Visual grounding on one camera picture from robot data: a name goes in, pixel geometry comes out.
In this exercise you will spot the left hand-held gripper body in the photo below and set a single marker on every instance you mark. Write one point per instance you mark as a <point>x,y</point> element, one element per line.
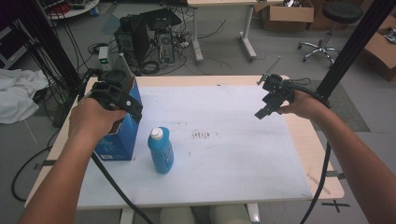
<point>112,87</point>

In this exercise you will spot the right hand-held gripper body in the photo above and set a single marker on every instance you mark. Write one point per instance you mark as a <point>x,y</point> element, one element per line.
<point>278,91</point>

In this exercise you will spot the blue cardboard box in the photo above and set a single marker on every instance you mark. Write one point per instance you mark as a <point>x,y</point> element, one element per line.
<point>123,140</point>

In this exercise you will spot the blue bottle with white cap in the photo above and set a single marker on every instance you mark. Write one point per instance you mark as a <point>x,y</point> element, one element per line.
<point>161,154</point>

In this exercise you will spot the person's right hand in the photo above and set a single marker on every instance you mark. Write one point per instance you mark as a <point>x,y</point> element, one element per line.
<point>306,105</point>

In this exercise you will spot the person's left hand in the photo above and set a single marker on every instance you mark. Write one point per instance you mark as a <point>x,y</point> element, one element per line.
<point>90,119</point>

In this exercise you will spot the small white power unit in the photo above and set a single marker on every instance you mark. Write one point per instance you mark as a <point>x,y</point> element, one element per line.
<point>103,57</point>

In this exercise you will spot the black computer tower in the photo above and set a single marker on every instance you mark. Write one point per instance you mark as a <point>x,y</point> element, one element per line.
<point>137,40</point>

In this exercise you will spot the white table mat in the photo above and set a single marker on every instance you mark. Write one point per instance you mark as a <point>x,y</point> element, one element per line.
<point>224,155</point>

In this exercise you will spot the light wooden table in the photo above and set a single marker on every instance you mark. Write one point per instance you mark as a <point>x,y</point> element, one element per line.
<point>314,146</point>

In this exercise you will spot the dark floor mat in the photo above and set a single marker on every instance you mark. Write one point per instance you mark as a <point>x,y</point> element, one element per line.
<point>345,105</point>

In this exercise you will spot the open cardboard box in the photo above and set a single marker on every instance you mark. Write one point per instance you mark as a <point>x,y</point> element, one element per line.
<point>289,15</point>

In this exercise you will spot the round white table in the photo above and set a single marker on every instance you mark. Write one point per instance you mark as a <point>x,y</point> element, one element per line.
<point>73,7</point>

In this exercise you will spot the black round stool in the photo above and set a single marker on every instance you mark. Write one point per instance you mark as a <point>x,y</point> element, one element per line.
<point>334,18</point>

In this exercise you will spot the white-legged desk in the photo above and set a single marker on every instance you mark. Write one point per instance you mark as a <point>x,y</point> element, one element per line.
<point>199,37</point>

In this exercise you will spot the white cloth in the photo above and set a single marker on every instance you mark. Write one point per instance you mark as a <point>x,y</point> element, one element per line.
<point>15,93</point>

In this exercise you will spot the large cardboard box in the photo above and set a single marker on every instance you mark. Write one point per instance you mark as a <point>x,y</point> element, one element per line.
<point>381,49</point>

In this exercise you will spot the black metal frame post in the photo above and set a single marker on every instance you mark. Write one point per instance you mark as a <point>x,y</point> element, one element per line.
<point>355,46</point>

